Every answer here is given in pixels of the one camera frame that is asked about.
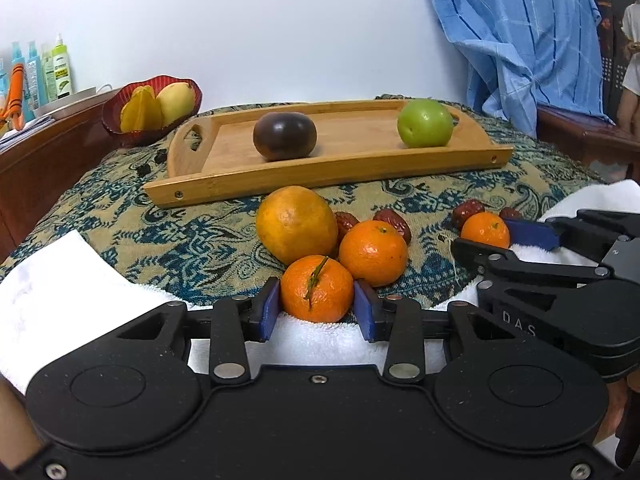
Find small mandarin orange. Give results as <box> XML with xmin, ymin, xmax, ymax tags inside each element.
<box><xmin>460</xmin><ymin>211</ymin><xmax>511</xmax><ymax>249</ymax></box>

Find red jujube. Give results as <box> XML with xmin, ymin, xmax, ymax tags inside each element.
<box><xmin>373</xmin><ymin>208</ymin><xmax>412</xmax><ymax>245</ymax></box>
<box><xmin>451</xmin><ymin>198</ymin><xmax>485</xmax><ymax>231</ymax></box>
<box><xmin>334</xmin><ymin>211</ymin><xmax>359</xmax><ymax>244</ymax></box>
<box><xmin>499</xmin><ymin>207</ymin><xmax>523</xmax><ymax>220</ymax></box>

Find mandarin with stem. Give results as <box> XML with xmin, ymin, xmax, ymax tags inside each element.
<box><xmin>280</xmin><ymin>255</ymin><xmax>354</xmax><ymax>323</ymax></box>

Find right hand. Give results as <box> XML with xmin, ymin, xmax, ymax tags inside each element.
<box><xmin>593</xmin><ymin>378</ymin><xmax>628</xmax><ymax>444</ymax></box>

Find left hand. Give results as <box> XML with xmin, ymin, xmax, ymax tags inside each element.
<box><xmin>0</xmin><ymin>377</ymin><xmax>42</xmax><ymax>470</ymax></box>

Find mandarin orange middle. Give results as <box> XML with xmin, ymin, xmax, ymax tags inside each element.
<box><xmin>338</xmin><ymin>220</ymin><xmax>408</xmax><ymax>287</ymax></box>

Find patterned teal beige tablecloth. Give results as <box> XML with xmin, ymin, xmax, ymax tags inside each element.
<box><xmin>1</xmin><ymin>116</ymin><xmax>598</xmax><ymax>307</ymax></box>

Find wooden chair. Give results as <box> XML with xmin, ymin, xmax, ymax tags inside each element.
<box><xmin>537</xmin><ymin>105</ymin><xmax>639</xmax><ymax>182</ymax></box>

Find large orange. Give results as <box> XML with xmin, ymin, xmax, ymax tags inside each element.
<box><xmin>256</xmin><ymin>185</ymin><xmax>338</xmax><ymax>266</ymax></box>

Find person in background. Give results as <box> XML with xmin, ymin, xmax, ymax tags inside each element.
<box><xmin>617</xmin><ymin>0</ymin><xmax>640</xmax><ymax>140</ymax></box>

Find green apple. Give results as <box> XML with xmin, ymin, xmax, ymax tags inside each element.
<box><xmin>397</xmin><ymin>99</ymin><xmax>454</xmax><ymax>148</ymax></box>

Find wooden serving tray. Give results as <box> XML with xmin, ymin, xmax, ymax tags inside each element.
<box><xmin>143</xmin><ymin>100</ymin><xmax>513</xmax><ymax>208</ymax></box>

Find white towel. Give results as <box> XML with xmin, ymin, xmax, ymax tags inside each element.
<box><xmin>0</xmin><ymin>179</ymin><xmax>640</xmax><ymax>396</ymax></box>

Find dark purple plum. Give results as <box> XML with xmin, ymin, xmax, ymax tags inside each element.
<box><xmin>253</xmin><ymin>112</ymin><xmax>317</xmax><ymax>162</ymax></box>

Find blue checked cloth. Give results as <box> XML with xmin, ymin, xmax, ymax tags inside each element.
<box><xmin>431</xmin><ymin>0</ymin><xmax>605</xmax><ymax>136</ymax></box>

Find yellow starfruit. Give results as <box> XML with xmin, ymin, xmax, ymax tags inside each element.
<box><xmin>119</xmin><ymin>86</ymin><xmax>163</xmax><ymax>133</ymax></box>

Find yellow mango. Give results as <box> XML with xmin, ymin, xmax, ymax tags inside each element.
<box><xmin>156</xmin><ymin>81</ymin><xmax>195</xmax><ymax>127</ymax></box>

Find red fruit bowl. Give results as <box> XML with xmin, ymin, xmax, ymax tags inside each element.
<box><xmin>102</xmin><ymin>75</ymin><xmax>202</xmax><ymax>148</ymax></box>

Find dark wooden cabinet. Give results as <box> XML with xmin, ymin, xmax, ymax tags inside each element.
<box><xmin>1</xmin><ymin>91</ymin><xmax>116</xmax><ymax>258</ymax></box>

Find metal tray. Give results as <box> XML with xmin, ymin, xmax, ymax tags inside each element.
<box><xmin>34</xmin><ymin>87</ymin><xmax>96</xmax><ymax>118</ymax></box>

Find papers on cabinet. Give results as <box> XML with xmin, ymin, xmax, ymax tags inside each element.
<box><xmin>0</xmin><ymin>116</ymin><xmax>55</xmax><ymax>152</ymax></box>

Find green spray bottle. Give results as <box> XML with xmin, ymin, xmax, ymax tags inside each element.
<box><xmin>51</xmin><ymin>34</ymin><xmax>73</xmax><ymax>99</ymax></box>

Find orange scissors tool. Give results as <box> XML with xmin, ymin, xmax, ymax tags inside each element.
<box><xmin>1</xmin><ymin>63</ymin><xmax>25</xmax><ymax>130</ymax></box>

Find teal spray bottle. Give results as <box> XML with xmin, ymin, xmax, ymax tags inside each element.
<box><xmin>26</xmin><ymin>41</ymin><xmax>48</xmax><ymax>112</ymax></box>
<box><xmin>9</xmin><ymin>41</ymin><xmax>35</xmax><ymax>122</ymax></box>

